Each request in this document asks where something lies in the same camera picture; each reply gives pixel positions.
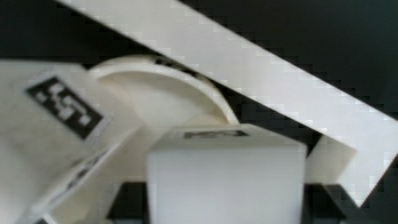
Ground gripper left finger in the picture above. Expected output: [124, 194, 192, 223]
[107, 182, 149, 224]

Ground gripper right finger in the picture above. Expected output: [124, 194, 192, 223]
[302, 183, 380, 224]

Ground white round stool seat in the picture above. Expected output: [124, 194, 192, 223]
[89, 55, 238, 181]

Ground white U-shaped fence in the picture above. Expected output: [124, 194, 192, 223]
[57, 0, 398, 204]

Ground white stool leg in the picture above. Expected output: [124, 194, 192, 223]
[0, 60, 142, 224]
[146, 124, 307, 224]

